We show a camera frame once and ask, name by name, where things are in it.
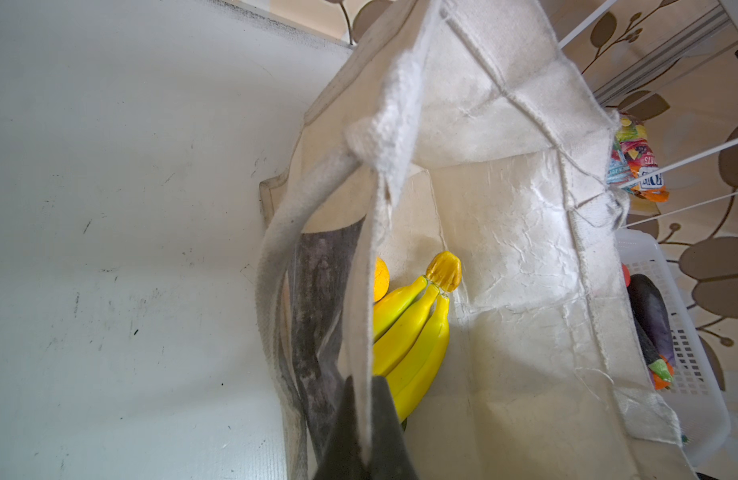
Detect yellow red mango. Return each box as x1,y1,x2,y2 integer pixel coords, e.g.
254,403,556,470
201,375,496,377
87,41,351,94
373,257,390,302

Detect orange Fox's candy bag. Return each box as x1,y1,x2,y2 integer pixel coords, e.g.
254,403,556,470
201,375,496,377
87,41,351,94
606,113,669,203

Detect purple eggplant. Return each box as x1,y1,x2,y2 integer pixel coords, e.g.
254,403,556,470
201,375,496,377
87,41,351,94
628,274,676,366

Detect white plastic basket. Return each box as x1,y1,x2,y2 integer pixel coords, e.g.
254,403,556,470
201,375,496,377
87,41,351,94
616,229,731,467

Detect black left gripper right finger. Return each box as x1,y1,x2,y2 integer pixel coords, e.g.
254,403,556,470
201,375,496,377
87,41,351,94
369,376,418,480

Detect red tomato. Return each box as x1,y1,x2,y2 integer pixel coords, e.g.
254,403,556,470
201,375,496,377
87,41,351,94
622,264,631,287

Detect cream Monet print tote bag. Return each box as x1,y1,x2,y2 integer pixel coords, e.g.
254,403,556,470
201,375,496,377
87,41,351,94
256,1,695,479

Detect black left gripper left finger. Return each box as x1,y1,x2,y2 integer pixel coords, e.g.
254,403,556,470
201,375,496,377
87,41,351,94
314,377,369,480

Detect yellow green banana bunch back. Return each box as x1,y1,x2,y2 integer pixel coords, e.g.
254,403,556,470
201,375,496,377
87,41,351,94
372,251,463,423

